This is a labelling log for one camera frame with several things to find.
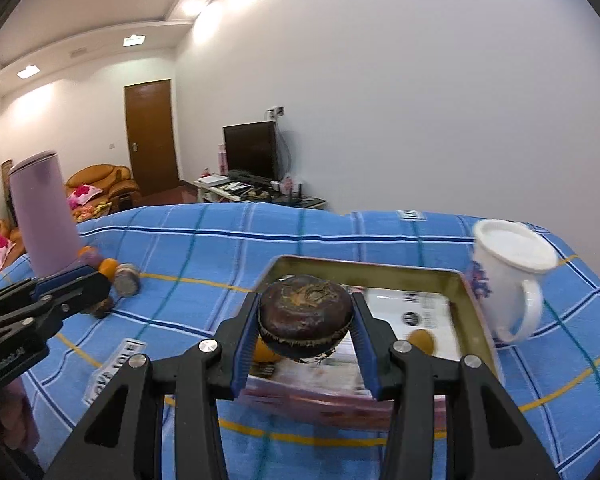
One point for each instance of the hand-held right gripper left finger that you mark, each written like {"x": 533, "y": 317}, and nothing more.
{"x": 245, "y": 355}

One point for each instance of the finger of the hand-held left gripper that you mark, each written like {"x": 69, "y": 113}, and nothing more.
{"x": 62, "y": 281}
{"x": 80, "y": 295}

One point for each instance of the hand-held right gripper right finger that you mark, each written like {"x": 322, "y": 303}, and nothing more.
{"x": 367, "y": 360}

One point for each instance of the dark brown water chestnut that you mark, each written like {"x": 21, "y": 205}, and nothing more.
{"x": 305, "y": 317}
{"x": 102, "y": 308}

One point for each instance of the pink tin box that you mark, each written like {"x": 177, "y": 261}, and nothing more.
{"x": 370, "y": 267}

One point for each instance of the person's left forearm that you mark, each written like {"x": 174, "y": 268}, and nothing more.
{"x": 22, "y": 415}

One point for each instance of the orange mandarin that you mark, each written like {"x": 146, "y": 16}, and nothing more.
{"x": 109, "y": 268}
{"x": 83, "y": 251}

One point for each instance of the small orange kumquat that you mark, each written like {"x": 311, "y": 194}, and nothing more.
{"x": 422, "y": 341}

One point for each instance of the purple electric kettle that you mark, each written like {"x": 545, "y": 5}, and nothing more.
{"x": 42, "y": 210}

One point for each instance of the blue plaid blanket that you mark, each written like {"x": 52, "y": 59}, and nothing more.
{"x": 205, "y": 260}

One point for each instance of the white floral mug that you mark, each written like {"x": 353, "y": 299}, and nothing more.
{"x": 505, "y": 280}

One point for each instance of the white television stand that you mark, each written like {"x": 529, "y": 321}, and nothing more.
{"x": 230, "y": 192}

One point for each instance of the brown wooden door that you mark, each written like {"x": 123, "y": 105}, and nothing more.
{"x": 150, "y": 135}

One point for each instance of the flat white box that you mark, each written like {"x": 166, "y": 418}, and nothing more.
{"x": 212, "y": 180}

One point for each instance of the black television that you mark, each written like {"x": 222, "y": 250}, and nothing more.
{"x": 250, "y": 150}

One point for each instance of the recessed ceiling light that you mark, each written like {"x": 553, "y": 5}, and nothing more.
{"x": 27, "y": 71}
{"x": 134, "y": 39}

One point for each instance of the wall socket with plugs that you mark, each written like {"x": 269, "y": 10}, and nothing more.
{"x": 276, "y": 111}

